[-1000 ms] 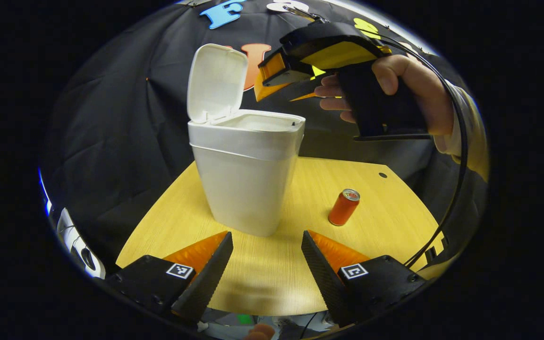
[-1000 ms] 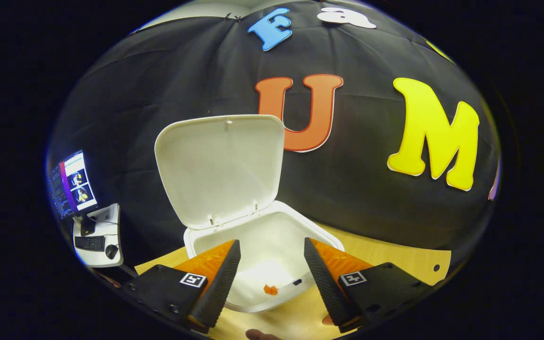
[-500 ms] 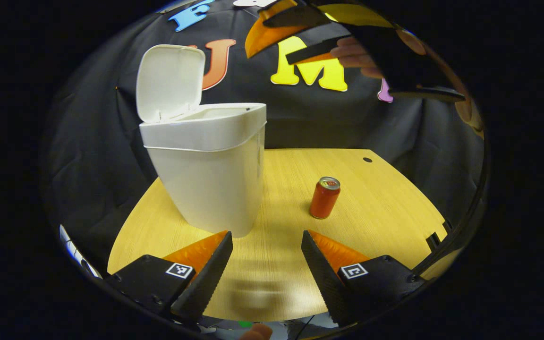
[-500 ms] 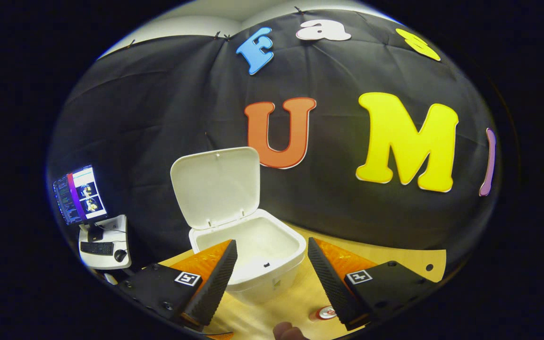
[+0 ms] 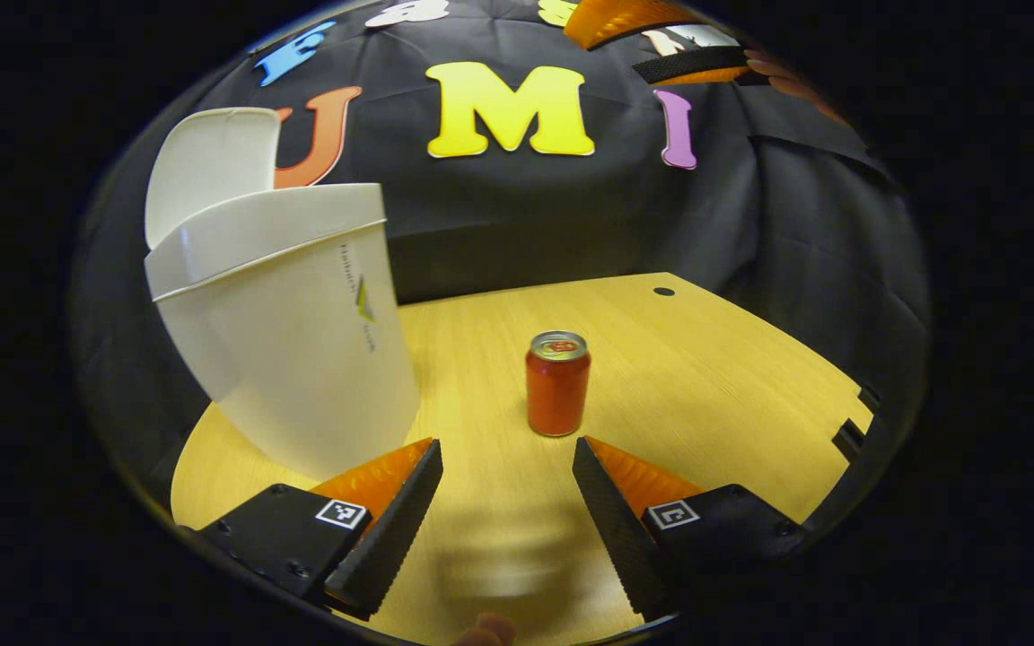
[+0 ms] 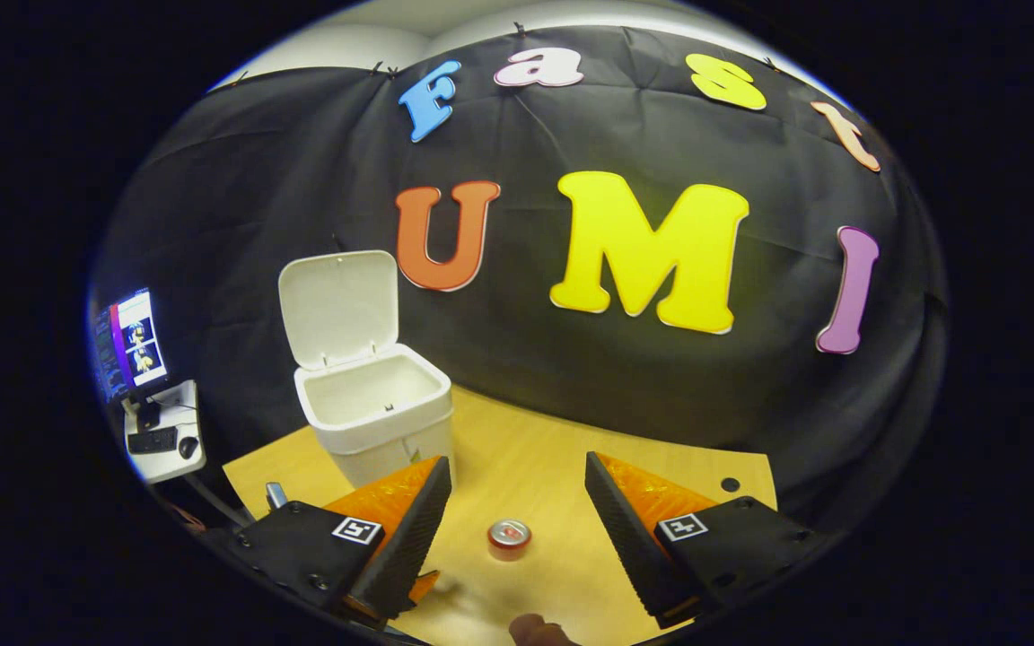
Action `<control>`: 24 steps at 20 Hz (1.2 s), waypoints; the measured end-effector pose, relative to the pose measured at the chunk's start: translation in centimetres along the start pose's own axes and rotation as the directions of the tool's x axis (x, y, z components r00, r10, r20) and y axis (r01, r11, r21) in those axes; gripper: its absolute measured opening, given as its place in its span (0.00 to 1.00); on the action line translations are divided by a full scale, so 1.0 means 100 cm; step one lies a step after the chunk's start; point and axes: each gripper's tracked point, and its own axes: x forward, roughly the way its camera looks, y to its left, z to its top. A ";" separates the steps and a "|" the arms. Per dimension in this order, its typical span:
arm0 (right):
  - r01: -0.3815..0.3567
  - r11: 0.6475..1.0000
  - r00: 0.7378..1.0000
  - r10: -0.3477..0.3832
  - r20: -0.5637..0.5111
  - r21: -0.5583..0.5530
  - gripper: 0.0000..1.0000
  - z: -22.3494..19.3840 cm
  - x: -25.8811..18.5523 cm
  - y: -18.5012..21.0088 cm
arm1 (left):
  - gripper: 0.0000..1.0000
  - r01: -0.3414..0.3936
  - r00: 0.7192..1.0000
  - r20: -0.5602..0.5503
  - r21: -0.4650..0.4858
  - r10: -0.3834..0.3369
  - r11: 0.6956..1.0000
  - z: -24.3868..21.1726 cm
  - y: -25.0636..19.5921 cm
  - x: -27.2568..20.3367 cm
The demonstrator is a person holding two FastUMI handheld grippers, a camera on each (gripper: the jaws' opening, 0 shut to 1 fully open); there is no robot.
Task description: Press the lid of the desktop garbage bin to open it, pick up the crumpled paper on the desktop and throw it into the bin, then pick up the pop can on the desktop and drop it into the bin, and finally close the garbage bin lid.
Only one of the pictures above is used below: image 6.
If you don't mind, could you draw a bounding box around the white desktop garbage bin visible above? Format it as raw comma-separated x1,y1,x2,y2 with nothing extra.
278,249,456,490

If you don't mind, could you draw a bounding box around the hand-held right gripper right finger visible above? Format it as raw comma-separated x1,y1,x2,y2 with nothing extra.
583,451,828,629

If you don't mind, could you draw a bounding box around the red pop can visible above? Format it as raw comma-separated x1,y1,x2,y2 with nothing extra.
486,518,533,563

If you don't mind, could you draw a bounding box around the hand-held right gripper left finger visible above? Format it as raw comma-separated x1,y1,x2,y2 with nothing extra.
228,455,453,629

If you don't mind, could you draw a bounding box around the black keyboard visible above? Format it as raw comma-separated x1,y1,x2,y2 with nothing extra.
127,427,180,455

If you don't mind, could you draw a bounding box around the black backdrop cloth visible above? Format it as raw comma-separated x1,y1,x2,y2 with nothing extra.
91,25,949,539

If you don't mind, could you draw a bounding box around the white side table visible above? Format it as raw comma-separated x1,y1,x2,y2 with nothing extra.
124,380,207,486

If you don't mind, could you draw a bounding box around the wooden desktop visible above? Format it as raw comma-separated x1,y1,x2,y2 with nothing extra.
223,384,778,646

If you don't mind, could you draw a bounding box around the computer monitor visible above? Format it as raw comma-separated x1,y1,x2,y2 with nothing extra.
92,287,171,406

